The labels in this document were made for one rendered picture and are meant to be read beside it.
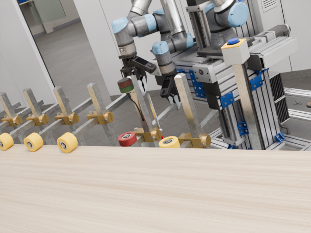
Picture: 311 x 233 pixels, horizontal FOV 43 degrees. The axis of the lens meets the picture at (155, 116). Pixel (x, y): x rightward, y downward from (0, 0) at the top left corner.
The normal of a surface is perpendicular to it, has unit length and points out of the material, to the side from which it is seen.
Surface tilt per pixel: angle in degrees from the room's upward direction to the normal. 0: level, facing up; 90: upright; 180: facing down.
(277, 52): 90
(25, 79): 90
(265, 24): 90
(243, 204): 0
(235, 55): 90
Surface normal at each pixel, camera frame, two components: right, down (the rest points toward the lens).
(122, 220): -0.30, -0.88
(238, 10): 0.48, 0.31
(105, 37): -0.43, 0.46
